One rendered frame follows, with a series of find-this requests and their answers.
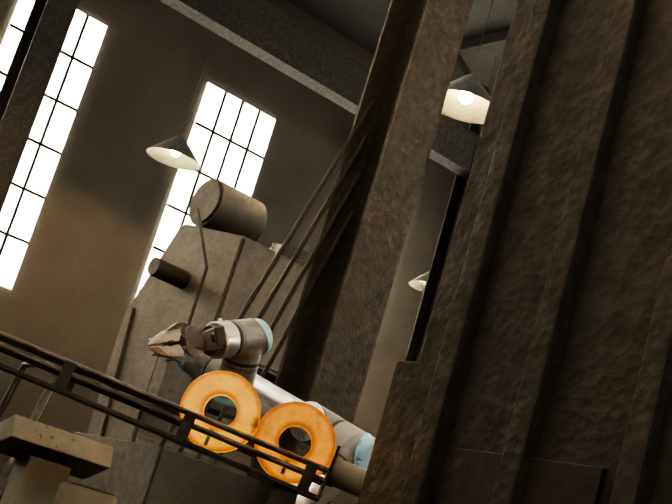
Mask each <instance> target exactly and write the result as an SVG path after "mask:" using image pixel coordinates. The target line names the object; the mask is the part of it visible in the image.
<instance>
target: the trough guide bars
mask: <svg viewBox="0 0 672 504"><path fill-rule="evenodd" d="M0 341H3V342H5V343H7V344H10V345H12V346H15V347H17V348H19V349H22V350H24V351H27V352H29V353H31V354H34V355H36V356H39V357H41V358H43V359H46V360H48V361H50V362H53V363H55V364H58V365H60V366H62V368H61V367H58V366H56V365H54V364H51V363H49V362H46V361H44V360H42V359H39V358H37V357H34V356H32V355H30V354H27V353H25V352H22V351H20V350H18V349H15V348H13V347H11V346H8V345H6V344H3V343H1V342H0V352H2V353H4V354H7V355H9V356H11V357H14V358H16V359H19V360H21V361H23V362H26V363H28V364H31V365H33V366H35V367H38V368H40V369H42V370H45V371H47V372H50V373H52V374H54V375H57V376H58V378H57V380H56V382H55V384H54V386H53V389H54V390H56V391H59V392H61V393H64V391H65V390H67V391H70V392H72V390H73V388H74V386H75V384H78V385H81V386H83V387H86V388H88V389H90V390H93V391H95V392H98V393H100V394H102V395H105V396H107V397H109V398H112V399H114V400H117V401H119V402H121V403H124V404H126V405H129V406H131V407H133V408H136V409H138V410H141V411H143V412H145V413H148V414H150V415H153V416H155V417H157V418H160V419H162V420H165V421H167V422H169V423H172V424H174V425H177V426H179V429H178V431H177V433H176V436H175V438H174V440H176V441H178V442H180V443H183V444H185V442H186V440H187V441H190V439H189V437H188V436H189V434H190V431H191V429H192V430H195V431H197V432H200V433H202V434H204V435H207V436H209V437H212V438H214V439H216V440H219V441H221V442H224V443H226V444H228V445H231V446H233V447H236V448H238V449H236V451H239V452H241V453H244V454H246V455H248V456H251V457H253V458H256V459H257V457H260V458H262V459H264V460H267V461H269V462H272V463H274V464H276V465H279V466H281V467H283V468H286V469H288V470H291V471H293V472H295V473H298V474H300V475H302V477H301V480H300V482H299V484H298V486H297V489H296V491H298V492H300V493H302V494H305V495H307V494H308V491H309V489H310V486H311V484H312V482H313V483H315V484H318V485H320V486H321V484H323V481H324V479H325V478H324V477H322V476H319V475H317V474H316V472H317V470H319V471H321V472H323V473H322V474H321V475H324V476H325V474H327V472H328V469H329V468H328V467H326V466H323V465H321V464H319V463H316V462H314V461H312V460H309V459H307V458H304V457H302V456H300V455H297V454H295V453H292V452H290V451H288V450H285V449H283V448H280V447H278V446H276V445H273V444H271V443H268V442H266V441H264V440H261V439H259V438H256V437H254V436H252V435H249V434H247V433H244V432H242V431H240V430H237V429H235V428H232V427H230V426H228V425H225V424H223V423H220V422H218V421H216V420H213V419H211V418H208V417H206V416H204V415H201V414H199V413H196V412H194V411H192V410H189V409H187V408H184V407H182V406H180V405H177V404H175V403H173V402H170V401H168V400H165V399H163V398H161V397H158V396H156V395H153V394H151V393H149V392H146V391H144V390H141V389H139V388H137V387H134V386H132V385H129V384H127V383H125V382H122V381H120V380H117V379H115V378H113V377H110V376H108V375H105V374H103V373H101V372H98V371H96V370H93V369H91V368H89V367H86V366H84V365H81V364H79V363H77V362H74V361H72V360H69V359H67V358H65V357H62V356H60V355H57V354H55V353H53V352H50V351H48V350H45V349H43V348H41V347H38V346H36V345H33V344H31V343H29V342H26V341H24V340H22V339H19V338H17V337H14V336H12V335H10V334H7V333H5V332H2V331H0ZM80 374H82V375H84V376H86V377H89V378H91V379H94V380H96V381H98V382H101V383H103V384H106V385H108V386H110V387H113V388H115V389H118V390H120V391H122V392H125V393H127V394H130V395H132V396H134V397H137V398H139V399H142V400H144V401H146V402H149V403H151V404H153V405H156V406H158V407H161V408H163V409H165V410H168V411H170V412H173V413H175V414H177V415H180V413H182V414H185V415H184V417H183V418H181V417H178V416H176V415H173V414H171V413H169V412H166V411H164V410H161V409H159V408H157V407H154V406H152V405H149V404H147V403H145V402H142V401H140V400H137V399H135V398H133V397H130V396H128V395H125V394H123V393H121V392H118V391H116V390H113V389H111V388H109V387H106V386H104V385H102V384H99V383H97V382H94V381H92V380H90V379H87V378H85V377H82V376H80ZM196 419H197V420H199V421H201V422H204V423H206V424H208V425H211V426H213V427H216V428H218V429H220V430H223V431H225V432H228V433H230V434H232V435H235V436H237V437H240V438H242V439H244V440H247V441H248V442H247V444H249V445H252V446H254V444H256V445H259V446H261V447H264V448H266V449H268V450H271V451H273V452H276V453H278V454H280V455H283V456H285V457H288V458H290V459H292V460H295V461H297V462H300V463H302V464H304V465H306V467H305V469H303V468H300V467H298V466H296V465H293V464H291V463H288V462H286V461H284V460H281V459H279V458H276V457H274V456H272V455H269V454H267V453H264V452H262V451H260V450H257V449H255V448H252V447H250V446H248V445H245V444H243V443H240V442H238V441H236V440H233V439H231V438H228V437H226V436H224V435H221V434H219V433H216V432H214V431H212V430H209V429H207V428H205V427H202V426H200V425H197V424H195V423H194V422H195V420H196ZM254 447H255V446H254Z"/></svg>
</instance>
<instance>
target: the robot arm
mask: <svg viewBox="0 0 672 504"><path fill-rule="evenodd" d="M149 340H151V341H150V342H149V343H148V348H149V349H150V350H151V351H153V352H154V353H153V354H151V356H163V357H165V358H172V359H171V360H166V361H165V362H169V361H177V362H178V366H179V368H180V369H181V370H182V371H183V372H184V373H186V374H188V375H190V376H192V377H193V378H195V379H197V378H198V377H200V376H201V375H203V374H206V373H208V372H212V371H230V372H233V373H236V374H238V375H240V376H242V377H244V378H245V379H246V380H247V381H248V382H250V384H251V385H252V386H253V387H254V389H255V390H256V392H257V394H258V397H259V400H260V405H261V414H263V415H265V414H266V413H267V412H268V411H270V410H271V409H272V408H274V407H276V406H277V405H280V404H282V403H286V402H292V401H298V402H304V401H302V400H300V399H299V398H297V397H295V396H293V395H292V394H290V393H288V392H287V391H285V390H283V389H281V388H280V387H278V386H276V385H275V384H273V383H271V382H269V381H268V380H266V379H264V378H263V377H261V376H259V375H257V370H258V366H259V362H260V357H261V355H264V354H266V353H267V352H268V351H269V350H270V349H271V346H272V342H273V337H272V332H271V329H270V327H269V326H268V324H267V323H266V322H264V321H263V320H261V319H253V318H246V319H239V320H227V321H226V320H225V321H222V318H219V319H218V321H213V322H210V323H209V324H207V325H206V326H205V327H204V328H203V329H202V330H200V328H198V327H197V326H196V324H195V325H192V326H190V325H189V322H188V323H176V324H173V325H171V326H170V327H169V328H168V329H167V330H165V331H162V332H160V333H159V334H157V335H156V336H155V337H153V338H150V339H149ZM160 343H163V346H161V345H158V344H160ZM213 400H214V401H215V402H216V403H218V404H220V405H223V406H228V407H236V405H235V403H234V402H233V401H232V400H231V399H230V398H228V397H226V396H216V397H214V398H213ZM304 403H308V404H311V405H313V406H315V407H316V408H318V409H319V410H321V411H322V412H323V413H324V414H325V415H326V416H327V418H328V419H329V421H330V422H331V424H332V426H333V429H334V433H335V439H336V446H335V449H336V447H337V446H338V445H339V446H341V448H340V450H339V453H338V455H337V456H339V457H342V458H343V460H345V461H347V462H350V463H352V464H354V465H357V466H359V467H362V468H364V469H366V470H367V467H368V464H369V460H370V457H371V453H372V449H373V446H374V442H375V438H374V437H372V436H371V434H369V433H366V432H365V431H363V430H361V429H360V428H358V427H356V426H355V425H353V424H351V423H350V422H348V421H346V420H345V419H343V418H341V417H340V416H338V415H336V414H335V413H333V412H331V411H330V410H328V409H326V408H325V407H323V406H321V405H319V404H318V403H316V402H311V401H310V402H304ZM289 429H290V430H291V433H292V435H293V436H294V437H295V438H296V439H298V440H299V441H301V442H303V443H305V444H306V445H308V446H310V447H311V438H310V436H309V434H308V433H307V432H306V431H305V430H304V429H302V428H300V427H289ZM319 488H320V485H318V484H315V483H313V482H312V484H311V486H310V489H309V492H311V493H314V494H316V495H317V493H318V491H319ZM340 491H341V490H340V489H337V488H335V487H333V486H332V487H328V486H326V485H325V488H324V490H323V493H322V495H321V498H320V500H319V501H318V502H315V501H313V500H311V499H308V498H306V497H303V496H301V495H298V496H297V499H296V503H295V504H327V503H328V502H329V501H330V500H331V499H332V498H333V497H334V496H335V495H337V494H338V493H339V492H340Z"/></svg>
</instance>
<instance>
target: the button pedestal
mask: <svg viewBox="0 0 672 504"><path fill-rule="evenodd" d="M0 454H3V455H7V456H10V457H13V458H15V461H14V464H13V467H12V470H11V473H10V476H9V478H8V481H7V484H6V487H5V490H4V493H3V496H2V498H1V501H0V504H53V503H54V500H55V497H56V494H57V491H58V488H59V485H60V483H62V482H63V481H64V480H68V477H69V475H70V476H73V477H77V478H80V479H86V478H89V477H91V476H93V475H96V474H98V473H100V472H103V471H105V470H107V469H110V467H111V461H112V454H113V447H112V446H109V445H106V444H103V443H100V442H97V441H94V440H91V439H88V438H85V437H82V436H79V435H76V434H73V433H70V432H67V431H64V430H61V429H58V428H55V427H52V426H49V425H46V424H43V423H40V422H37V421H34V420H31V419H28V418H25V417H22V416H19V415H16V414H15V415H13V416H11V417H9V418H7V419H5V420H3V421H2V422H0Z"/></svg>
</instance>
